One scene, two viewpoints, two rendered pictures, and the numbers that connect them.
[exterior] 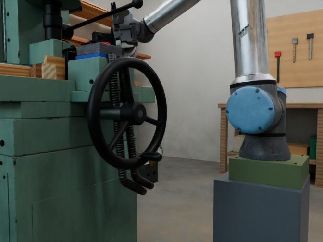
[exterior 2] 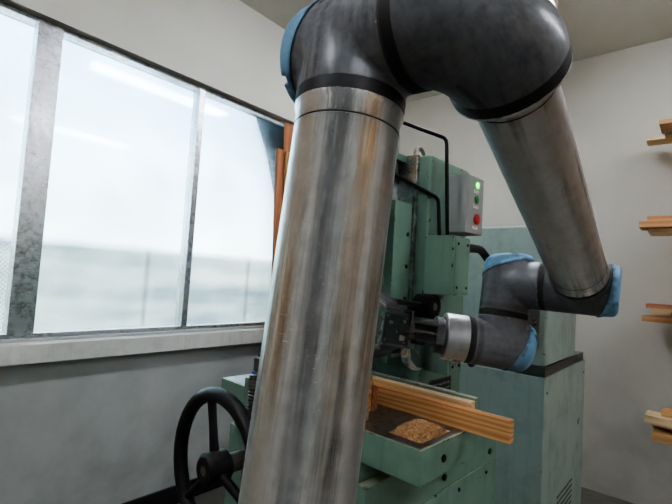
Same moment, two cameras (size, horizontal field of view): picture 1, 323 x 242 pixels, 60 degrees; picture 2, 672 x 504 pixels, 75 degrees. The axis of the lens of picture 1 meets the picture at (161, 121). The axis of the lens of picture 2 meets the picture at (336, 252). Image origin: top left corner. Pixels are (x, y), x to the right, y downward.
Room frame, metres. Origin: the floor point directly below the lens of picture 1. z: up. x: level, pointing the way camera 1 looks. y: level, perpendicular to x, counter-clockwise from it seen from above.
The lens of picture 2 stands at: (1.04, -0.73, 1.18)
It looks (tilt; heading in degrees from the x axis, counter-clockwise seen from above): 3 degrees up; 98
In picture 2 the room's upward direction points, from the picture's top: 4 degrees clockwise
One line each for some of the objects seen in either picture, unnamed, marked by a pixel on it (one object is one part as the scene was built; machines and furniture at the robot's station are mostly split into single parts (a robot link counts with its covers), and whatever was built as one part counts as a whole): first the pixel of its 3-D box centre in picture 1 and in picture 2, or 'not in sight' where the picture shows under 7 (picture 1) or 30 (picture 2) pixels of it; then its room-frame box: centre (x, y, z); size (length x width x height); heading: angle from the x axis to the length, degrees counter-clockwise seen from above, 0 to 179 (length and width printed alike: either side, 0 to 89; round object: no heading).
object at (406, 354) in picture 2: not in sight; (416, 346); (1.10, 0.38, 1.02); 0.12 x 0.03 x 0.12; 55
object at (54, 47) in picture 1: (50, 56); not in sight; (0.93, 0.37, 0.99); 0.14 x 0.07 x 0.09; 55
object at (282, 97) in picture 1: (264, 109); not in sight; (1.09, -0.40, 0.82); 0.17 x 0.15 x 0.18; 148
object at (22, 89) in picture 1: (83, 92); (317, 415); (0.88, 0.25, 0.87); 0.61 x 0.30 x 0.06; 145
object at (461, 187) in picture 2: not in sight; (465, 205); (1.22, 0.53, 1.40); 0.10 x 0.06 x 0.16; 55
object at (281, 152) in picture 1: (264, 144); not in sight; (1.09, -0.40, 0.68); 0.19 x 0.19 x 0.10
